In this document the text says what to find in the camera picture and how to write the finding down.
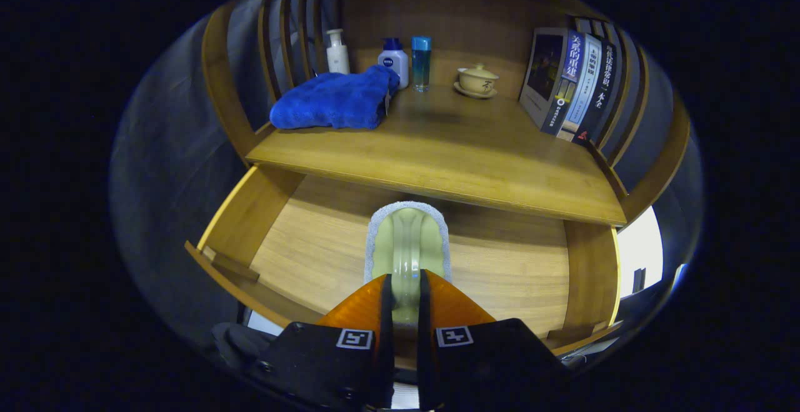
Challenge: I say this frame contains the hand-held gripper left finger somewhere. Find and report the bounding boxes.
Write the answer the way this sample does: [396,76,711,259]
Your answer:
[247,273,396,409]

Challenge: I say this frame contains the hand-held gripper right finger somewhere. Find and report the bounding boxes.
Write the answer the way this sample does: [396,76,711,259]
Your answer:
[417,268,573,411]

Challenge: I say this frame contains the green brush with grey pad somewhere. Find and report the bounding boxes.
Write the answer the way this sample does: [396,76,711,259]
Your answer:
[364,201,452,325]

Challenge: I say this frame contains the wooden drawer with black knob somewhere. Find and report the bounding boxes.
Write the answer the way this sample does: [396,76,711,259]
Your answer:
[184,165,623,369]

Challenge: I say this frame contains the wooden countertop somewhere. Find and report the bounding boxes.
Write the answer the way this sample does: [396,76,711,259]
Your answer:
[246,84,628,226]

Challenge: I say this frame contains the wooden cabinet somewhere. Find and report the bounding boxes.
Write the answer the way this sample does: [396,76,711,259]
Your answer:
[201,0,691,231]

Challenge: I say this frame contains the blue folded towel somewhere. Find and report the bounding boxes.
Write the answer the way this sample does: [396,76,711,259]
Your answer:
[269,65,401,131]

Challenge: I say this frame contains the beige lidded teacup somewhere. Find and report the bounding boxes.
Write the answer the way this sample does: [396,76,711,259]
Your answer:
[453,63,499,99]

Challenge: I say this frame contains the clear blue bottle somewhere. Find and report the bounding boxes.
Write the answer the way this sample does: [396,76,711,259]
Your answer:
[411,36,432,93]

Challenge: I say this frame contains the white bottle with blue cap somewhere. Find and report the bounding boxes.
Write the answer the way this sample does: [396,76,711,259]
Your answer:
[377,38,409,90]

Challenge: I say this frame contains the white pump bottle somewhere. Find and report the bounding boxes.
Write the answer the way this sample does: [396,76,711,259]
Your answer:
[326,29,351,76]

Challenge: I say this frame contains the book with blue spine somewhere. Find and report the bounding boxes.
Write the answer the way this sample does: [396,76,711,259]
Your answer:
[519,28,585,136]

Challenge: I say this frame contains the book with pale spine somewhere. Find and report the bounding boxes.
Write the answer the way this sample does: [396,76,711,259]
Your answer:
[558,33,603,143]

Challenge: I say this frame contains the book with black spine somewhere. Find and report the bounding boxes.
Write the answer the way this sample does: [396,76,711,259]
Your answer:
[572,38,618,146]

